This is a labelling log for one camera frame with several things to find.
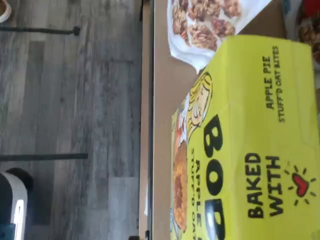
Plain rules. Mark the green Bobo's apple pie box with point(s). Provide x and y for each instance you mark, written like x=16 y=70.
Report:
x=250 y=112

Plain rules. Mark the black metal shelf rack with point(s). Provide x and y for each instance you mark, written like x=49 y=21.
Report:
x=151 y=125

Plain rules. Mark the granola bag red label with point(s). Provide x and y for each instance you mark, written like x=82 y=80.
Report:
x=310 y=30
x=200 y=25

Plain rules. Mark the black metal leg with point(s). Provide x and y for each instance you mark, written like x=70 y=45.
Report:
x=42 y=156
x=37 y=30

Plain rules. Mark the white and grey rounded device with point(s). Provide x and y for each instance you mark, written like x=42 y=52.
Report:
x=18 y=207

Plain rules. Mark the round tan object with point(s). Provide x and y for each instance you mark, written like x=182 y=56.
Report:
x=4 y=10

